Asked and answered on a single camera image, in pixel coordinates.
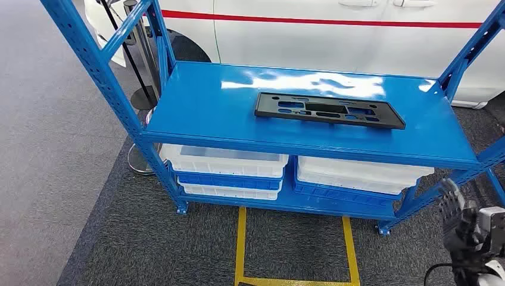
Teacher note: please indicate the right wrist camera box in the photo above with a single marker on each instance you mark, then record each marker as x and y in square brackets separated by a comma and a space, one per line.
[493, 221]

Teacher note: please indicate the yellow floor tape square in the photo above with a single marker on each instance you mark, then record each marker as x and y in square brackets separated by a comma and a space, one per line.
[240, 244]

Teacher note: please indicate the black plastic panel part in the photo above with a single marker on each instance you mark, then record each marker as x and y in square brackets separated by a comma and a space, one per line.
[266, 106]

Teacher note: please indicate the white car with red stripe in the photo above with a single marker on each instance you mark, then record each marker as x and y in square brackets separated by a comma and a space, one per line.
[296, 43]

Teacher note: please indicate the large blue metal shelf rack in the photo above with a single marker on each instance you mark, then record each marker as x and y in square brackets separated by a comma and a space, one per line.
[217, 102]

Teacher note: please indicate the thin black pole stand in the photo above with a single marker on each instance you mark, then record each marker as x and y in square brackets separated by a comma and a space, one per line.
[144, 98]

